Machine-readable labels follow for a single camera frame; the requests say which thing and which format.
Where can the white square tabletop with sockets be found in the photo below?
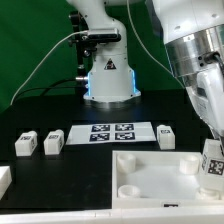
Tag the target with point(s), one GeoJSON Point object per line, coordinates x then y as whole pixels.
{"type": "Point", "coordinates": [144, 179]}

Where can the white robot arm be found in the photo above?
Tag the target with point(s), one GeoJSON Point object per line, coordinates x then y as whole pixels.
{"type": "Point", "coordinates": [189, 32]}

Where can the white sheet with AprilTags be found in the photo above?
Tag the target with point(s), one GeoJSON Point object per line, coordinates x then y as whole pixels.
{"type": "Point", "coordinates": [111, 133]}

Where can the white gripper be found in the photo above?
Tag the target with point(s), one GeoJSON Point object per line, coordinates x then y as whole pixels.
{"type": "Point", "coordinates": [207, 98]}

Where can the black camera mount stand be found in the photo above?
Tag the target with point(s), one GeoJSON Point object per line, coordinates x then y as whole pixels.
{"type": "Point", "coordinates": [84, 47]}

